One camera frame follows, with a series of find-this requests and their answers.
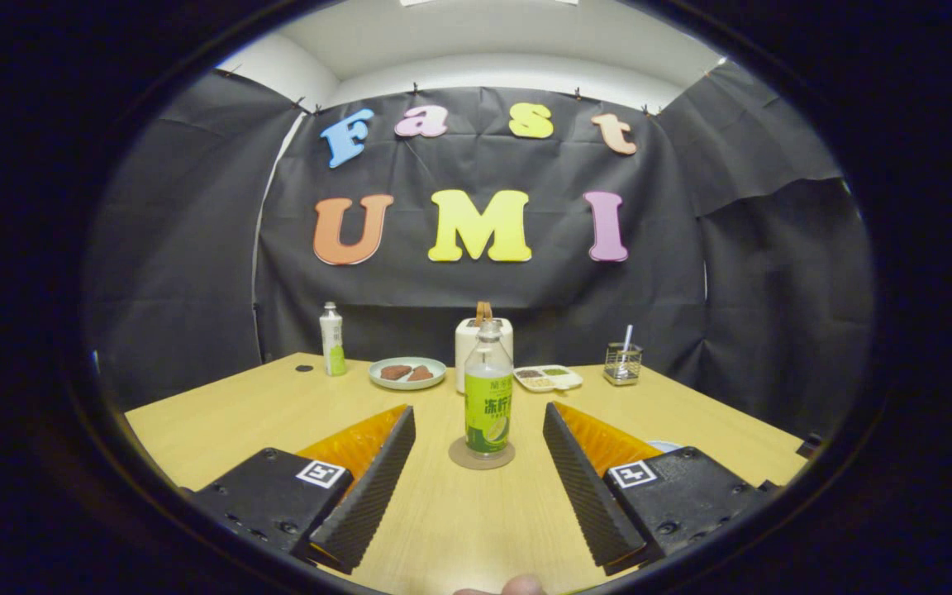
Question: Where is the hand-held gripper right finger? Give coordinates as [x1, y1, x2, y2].
[544, 402, 778, 577]

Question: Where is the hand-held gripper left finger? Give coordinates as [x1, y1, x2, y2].
[191, 405, 417, 575]

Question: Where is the round brown coaster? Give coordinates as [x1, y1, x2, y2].
[449, 436, 516, 471]

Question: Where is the green label juice bottle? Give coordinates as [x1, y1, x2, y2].
[464, 321, 515, 460]

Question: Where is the small white green bottle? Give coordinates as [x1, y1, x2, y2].
[319, 302, 349, 377]

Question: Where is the pale green plate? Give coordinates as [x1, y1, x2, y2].
[369, 356, 448, 391]

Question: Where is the white divided snack tray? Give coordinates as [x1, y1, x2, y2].
[514, 364, 584, 393]

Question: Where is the wooden table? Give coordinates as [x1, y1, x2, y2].
[125, 353, 809, 594]

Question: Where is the white toaster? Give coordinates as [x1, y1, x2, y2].
[455, 317, 515, 394]

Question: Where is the wire mesh holder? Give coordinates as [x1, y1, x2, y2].
[603, 342, 644, 387]

